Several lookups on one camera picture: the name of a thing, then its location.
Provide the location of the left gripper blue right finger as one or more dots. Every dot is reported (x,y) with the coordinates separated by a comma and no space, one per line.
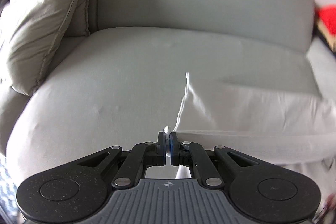
(196,158)

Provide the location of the red folded garment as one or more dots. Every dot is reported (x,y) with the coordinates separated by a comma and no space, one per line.
(326,19)

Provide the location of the patterned floor rug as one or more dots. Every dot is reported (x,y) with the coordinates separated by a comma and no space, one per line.
(9,209)

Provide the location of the tan folded garment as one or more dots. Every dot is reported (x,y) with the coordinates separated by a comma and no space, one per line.
(329,38)

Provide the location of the front olive cushion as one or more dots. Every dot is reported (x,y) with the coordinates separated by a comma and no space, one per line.
(27,50)

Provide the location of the light grey t-shirt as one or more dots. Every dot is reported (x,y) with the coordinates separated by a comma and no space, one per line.
(292,128)

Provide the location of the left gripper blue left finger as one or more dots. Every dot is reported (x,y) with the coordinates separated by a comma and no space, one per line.
(139,158)

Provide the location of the grey fabric sofa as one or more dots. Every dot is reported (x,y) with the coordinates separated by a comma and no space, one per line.
(93,98)

